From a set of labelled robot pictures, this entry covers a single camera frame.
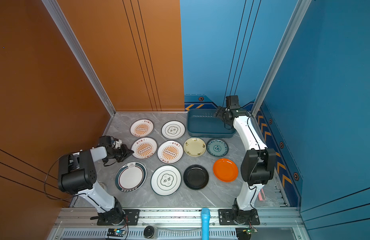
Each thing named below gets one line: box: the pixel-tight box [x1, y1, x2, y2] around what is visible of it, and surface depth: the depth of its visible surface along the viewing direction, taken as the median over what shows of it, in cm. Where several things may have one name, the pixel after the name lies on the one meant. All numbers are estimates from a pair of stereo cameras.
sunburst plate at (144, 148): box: [131, 137, 158, 160], surface depth 101 cm
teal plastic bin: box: [187, 109, 237, 138], surface depth 114 cm
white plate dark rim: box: [115, 161, 147, 193], surface depth 89 cm
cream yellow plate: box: [183, 137, 207, 158], surface depth 101 cm
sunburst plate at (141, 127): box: [129, 118, 155, 138], surface depth 111 cm
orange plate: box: [213, 158, 239, 183], surface depth 88 cm
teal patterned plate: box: [206, 138, 229, 158], surface depth 101 cm
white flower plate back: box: [161, 120, 186, 140], surface depth 111 cm
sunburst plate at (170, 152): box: [157, 140, 184, 165], surface depth 98 cm
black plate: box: [183, 164, 210, 190], surface depth 88 cm
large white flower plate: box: [150, 165, 182, 196], surface depth 87 cm
